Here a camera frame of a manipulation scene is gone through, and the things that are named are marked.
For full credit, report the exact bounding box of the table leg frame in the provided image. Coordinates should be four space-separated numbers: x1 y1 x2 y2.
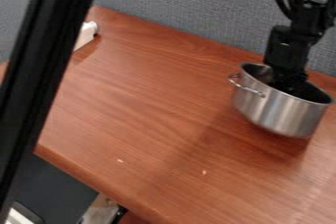
78 194 126 224

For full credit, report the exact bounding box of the white plastic bottle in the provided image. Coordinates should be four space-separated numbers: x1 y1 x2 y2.
73 22 98 50

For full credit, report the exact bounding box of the black vertical bar at left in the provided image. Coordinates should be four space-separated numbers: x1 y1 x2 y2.
0 0 93 224

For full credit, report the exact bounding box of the white box at corner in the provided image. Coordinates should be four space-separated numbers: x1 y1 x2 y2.
5 202 44 224

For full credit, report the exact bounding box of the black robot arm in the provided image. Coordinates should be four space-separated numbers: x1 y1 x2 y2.
264 0 336 93

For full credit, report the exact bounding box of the shiny metal pot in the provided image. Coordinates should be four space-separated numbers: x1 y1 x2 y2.
228 62 334 139

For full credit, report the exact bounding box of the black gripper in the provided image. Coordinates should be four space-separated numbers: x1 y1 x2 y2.
264 26 312 92

